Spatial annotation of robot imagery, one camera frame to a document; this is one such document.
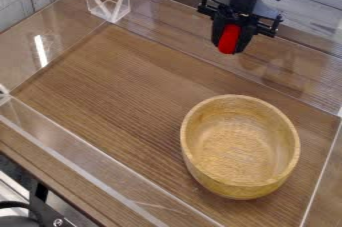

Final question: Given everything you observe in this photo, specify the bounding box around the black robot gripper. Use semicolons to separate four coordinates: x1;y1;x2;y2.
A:
198;0;283;53

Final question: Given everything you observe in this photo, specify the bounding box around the red plush strawberry toy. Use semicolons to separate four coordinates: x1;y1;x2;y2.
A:
218;24;240;54

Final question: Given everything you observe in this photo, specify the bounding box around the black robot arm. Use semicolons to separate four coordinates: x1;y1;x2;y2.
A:
198;0;283;54

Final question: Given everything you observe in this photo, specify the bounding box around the oval wooden bowl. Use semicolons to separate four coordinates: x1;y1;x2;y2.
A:
180;94;301;200

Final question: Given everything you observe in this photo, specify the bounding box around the black table leg clamp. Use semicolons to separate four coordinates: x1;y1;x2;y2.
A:
29;182;92;227

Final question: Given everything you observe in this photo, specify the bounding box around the clear acrylic corner bracket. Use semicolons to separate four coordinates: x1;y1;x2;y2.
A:
85;0;131;24

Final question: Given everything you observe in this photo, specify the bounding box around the clear acrylic tray wall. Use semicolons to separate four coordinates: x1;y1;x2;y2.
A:
0;0;342;227

